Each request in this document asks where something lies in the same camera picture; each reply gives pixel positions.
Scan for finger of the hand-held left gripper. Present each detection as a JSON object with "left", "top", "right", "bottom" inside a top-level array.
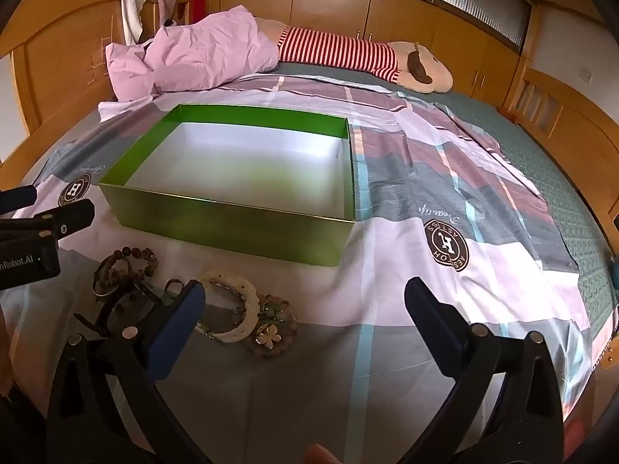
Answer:
[
  {"left": 0, "top": 186, "right": 38, "bottom": 216},
  {"left": 0, "top": 198, "right": 96, "bottom": 252}
]

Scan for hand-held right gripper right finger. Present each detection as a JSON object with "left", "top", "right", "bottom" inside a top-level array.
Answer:
[{"left": 401, "top": 276, "right": 566, "bottom": 464}]

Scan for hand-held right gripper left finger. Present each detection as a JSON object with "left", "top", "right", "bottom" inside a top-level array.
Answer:
[{"left": 46, "top": 279, "right": 228, "bottom": 464}]

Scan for white shell bracelet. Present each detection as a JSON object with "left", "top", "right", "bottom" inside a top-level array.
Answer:
[{"left": 195, "top": 271, "right": 260, "bottom": 347}]

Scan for dark leather strap bracelet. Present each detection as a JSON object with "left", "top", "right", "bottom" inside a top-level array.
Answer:
[{"left": 74, "top": 278, "right": 168, "bottom": 338}]

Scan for wooden bead bracelet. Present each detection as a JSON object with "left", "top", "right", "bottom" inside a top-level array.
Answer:
[{"left": 99, "top": 246, "right": 160, "bottom": 297}]

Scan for metal bangle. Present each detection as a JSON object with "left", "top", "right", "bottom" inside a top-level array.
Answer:
[{"left": 93, "top": 257, "right": 142, "bottom": 301}]

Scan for flower charm bead bracelet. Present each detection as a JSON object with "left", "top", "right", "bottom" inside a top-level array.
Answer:
[{"left": 243, "top": 294, "right": 299, "bottom": 360}]

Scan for green cardboard box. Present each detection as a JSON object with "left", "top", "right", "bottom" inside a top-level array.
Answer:
[{"left": 98, "top": 104, "right": 357, "bottom": 268}]

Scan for person's right hand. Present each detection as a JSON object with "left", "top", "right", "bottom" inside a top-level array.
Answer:
[{"left": 303, "top": 442, "right": 350, "bottom": 464}]

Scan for wooden headboard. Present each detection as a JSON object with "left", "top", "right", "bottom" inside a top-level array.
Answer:
[{"left": 0, "top": 0, "right": 162, "bottom": 185}]

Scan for teal bed mat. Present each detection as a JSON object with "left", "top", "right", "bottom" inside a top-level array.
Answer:
[{"left": 277, "top": 59, "right": 619, "bottom": 349}]

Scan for pink quilt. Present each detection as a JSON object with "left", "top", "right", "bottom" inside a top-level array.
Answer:
[{"left": 105, "top": 6, "right": 281, "bottom": 103}]

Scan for white hanging garment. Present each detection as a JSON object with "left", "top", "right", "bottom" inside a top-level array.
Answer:
[{"left": 119, "top": 0, "right": 156, "bottom": 47}]

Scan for wooden footboard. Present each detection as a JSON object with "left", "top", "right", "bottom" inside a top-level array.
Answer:
[{"left": 502, "top": 64, "right": 619, "bottom": 234}]

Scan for plush toy with striped shirt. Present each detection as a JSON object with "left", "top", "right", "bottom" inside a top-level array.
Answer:
[{"left": 256, "top": 17, "right": 454, "bottom": 94}]

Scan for frosted glass window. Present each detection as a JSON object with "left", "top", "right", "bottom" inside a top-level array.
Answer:
[{"left": 432, "top": 0, "right": 533, "bottom": 52}]

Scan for wooden wall cabinets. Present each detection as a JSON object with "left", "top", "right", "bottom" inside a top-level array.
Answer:
[{"left": 207, "top": 0, "right": 534, "bottom": 103}]

